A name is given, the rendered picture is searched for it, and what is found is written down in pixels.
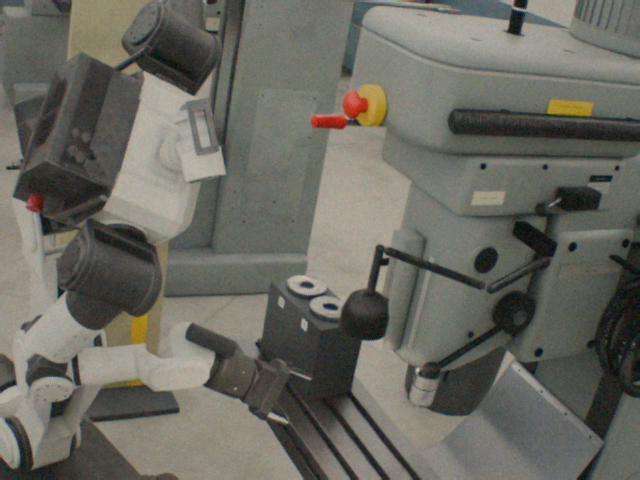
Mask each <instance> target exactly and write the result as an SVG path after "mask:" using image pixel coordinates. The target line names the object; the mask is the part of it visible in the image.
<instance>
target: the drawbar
mask: <svg viewBox="0 0 640 480"><path fill-rule="evenodd" d="M527 2H528V0H515V1H514V5H513V7H515V8H519V9H524V10H525V9H527V6H528V3H527ZM525 13H526V11H518V10H515V9H512V12H511V15H510V19H509V27H508V31H507V33H509V34H514V35H519V36H520V35H521V32H522V28H523V21H524V17H525Z"/></svg>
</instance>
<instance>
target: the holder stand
mask: <svg viewBox="0 0 640 480"><path fill-rule="evenodd" d="M344 303H345V302H344V301H343V300H342V299H340V298H339V297H337V296H336V295H335V294H334V293H333V292H332V291H331V290H330V289H328V287H327V286H325V284H324V283H323V282H321V281H320V280H318V279H317V278H316V277H315V276H310V277H306V276H295V277H292V278H290V279H287V280H278V281H272V282H271V285H270V292H269V298H268V304H267V311H266V317H264V322H265V324H263V330H262V336H261V343H260V351H261V352H263V353H264V354H265V355H266V356H267V358H268V359H269V360H270V362H271V360H272V359H274V358H279V359H282V361H289V362H291V363H292V364H295V367H297V368H299V369H301V370H304V371H306V372H308V373H309V374H312V375H313V378H312V380H310V379H308V378H305V377H302V376H300V375H297V374H295V373H291V372H290V375H289V377H288V379H287V380H288V381H289V382H290V384H291V385H292V386H294V387H295V389H296V390H297V391H298V392H299V393H300V394H301V395H302V396H303V397H304V399H305V400H307V401H309V400H314V399H318V398H323V397H327V396H332V395H337V394H341V393H346V392H350V391H351V389H352V383H353V379H354V374H355V369H356V365H357V359H358V355H359V354H360V350H361V346H362V340H361V339H356V338H353V337H351V336H349V335H347V334H345V333H344V332H343V331H341V330H340V329H339V326H338V323H339V317H340V312H341V309H342V307H343V304H344Z"/></svg>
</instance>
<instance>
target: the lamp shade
mask: <svg viewBox="0 0 640 480"><path fill-rule="evenodd" d="M389 313H390V310H388V302H387V299H386V298H385V297H384V296H383V295H381V294H380V293H379V292H378V291H375V293H374V294H369V293H367V292H366V288H361V290H357V291H353V292H351V293H350V295H349V296H348V298H347V300H346V301H345V303H344V304H343V307H342V309H341V312H340V317H339V323H338V326H339V329H340V330H341V331H343V332H344V333H345V334H347V335H349V336H351V337H353V338H356V339H361V340H370V342H371V340H379V339H381V338H383V337H384V336H385V334H386V330H387V326H388V321H389Z"/></svg>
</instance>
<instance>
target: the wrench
mask: <svg viewBox="0 0 640 480"><path fill-rule="evenodd" d="M336 1H346V2H357V3H367V4H377V5H388V6H397V7H407V8H411V9H418V10H428V11H437V12H439V13H447V14H455V15H457V16H461V11H459V10H453V9H451V7H450V6H448V5H439V4H419V3H410V2H406V1H402V0H401V1H398V0H336Z"/></svg>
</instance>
